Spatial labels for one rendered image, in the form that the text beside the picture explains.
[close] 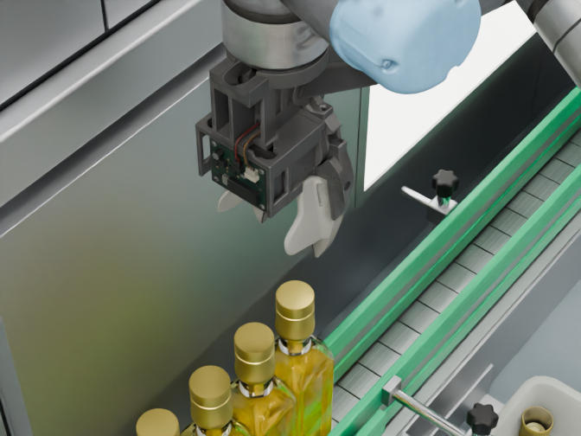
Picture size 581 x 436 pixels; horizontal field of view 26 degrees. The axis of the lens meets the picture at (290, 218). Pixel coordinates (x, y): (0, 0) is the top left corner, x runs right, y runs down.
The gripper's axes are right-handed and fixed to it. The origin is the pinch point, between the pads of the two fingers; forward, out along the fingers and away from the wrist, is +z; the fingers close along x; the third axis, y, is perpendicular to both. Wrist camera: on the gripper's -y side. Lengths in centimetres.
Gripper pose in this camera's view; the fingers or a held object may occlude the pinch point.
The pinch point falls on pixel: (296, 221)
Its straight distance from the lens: 102.2
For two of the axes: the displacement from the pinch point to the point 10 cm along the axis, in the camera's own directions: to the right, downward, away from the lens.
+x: 7.7, 4.7, -4.3
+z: 0.0, 6.8, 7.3
